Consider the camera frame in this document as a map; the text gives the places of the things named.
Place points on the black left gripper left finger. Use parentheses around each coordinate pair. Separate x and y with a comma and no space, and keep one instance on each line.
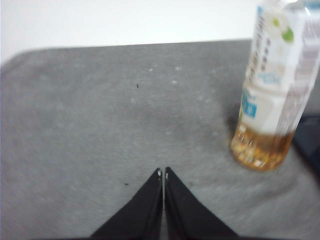
(145,212)

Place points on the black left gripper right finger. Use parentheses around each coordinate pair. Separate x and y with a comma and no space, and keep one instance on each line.
(185,212)

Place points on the light tea bottle white label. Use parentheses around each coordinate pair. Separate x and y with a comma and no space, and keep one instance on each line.
(270,87)

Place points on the dark teal rectangular tray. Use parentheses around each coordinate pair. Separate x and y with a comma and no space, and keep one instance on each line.
(311,140)

